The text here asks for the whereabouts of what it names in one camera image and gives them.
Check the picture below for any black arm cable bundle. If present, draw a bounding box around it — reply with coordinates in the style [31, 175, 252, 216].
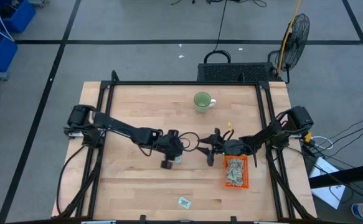
[265, 146, 318, 220]
[55, 144, 105, 218]

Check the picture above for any blue storage bin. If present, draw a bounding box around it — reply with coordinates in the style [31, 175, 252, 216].
[0, 0, 37, 34]
[0, 30, 19, 73]

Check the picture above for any black floor cable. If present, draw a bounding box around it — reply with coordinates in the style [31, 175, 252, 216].
[214, 0, 229, 52]

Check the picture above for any black perforated equipment box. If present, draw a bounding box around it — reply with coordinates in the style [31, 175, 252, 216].
[196, 62, 279, 83]

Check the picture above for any black floor fan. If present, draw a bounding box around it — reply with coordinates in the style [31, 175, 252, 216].
[268, 13, 311, 84]

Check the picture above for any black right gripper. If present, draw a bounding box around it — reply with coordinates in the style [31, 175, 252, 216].
[196, 128, 232, 167]

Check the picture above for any white board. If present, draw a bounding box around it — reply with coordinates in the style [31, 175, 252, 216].
[308, 157, 347, 210]

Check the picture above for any green ceramic mug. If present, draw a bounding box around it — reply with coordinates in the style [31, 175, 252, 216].
[193, 91, 217, 113]

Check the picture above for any orange plastic mesh basket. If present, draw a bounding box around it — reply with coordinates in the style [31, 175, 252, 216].
[224, 154, 250, 190]

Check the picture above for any yellow hanging hose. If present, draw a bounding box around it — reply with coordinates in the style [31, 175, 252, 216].
[276, 0, 303, 74]

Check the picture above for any black metal bar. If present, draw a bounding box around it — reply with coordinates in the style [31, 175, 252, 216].
[308, 161, 363, 190]

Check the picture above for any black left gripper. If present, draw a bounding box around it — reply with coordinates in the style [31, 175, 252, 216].
[159, 130, 184, 170]

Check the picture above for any white looped cable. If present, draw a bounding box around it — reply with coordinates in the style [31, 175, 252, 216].
[311, 135, 334, 151]

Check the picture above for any black looped cable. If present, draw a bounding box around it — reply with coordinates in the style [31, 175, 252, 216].
[203, 50, 232, 65]

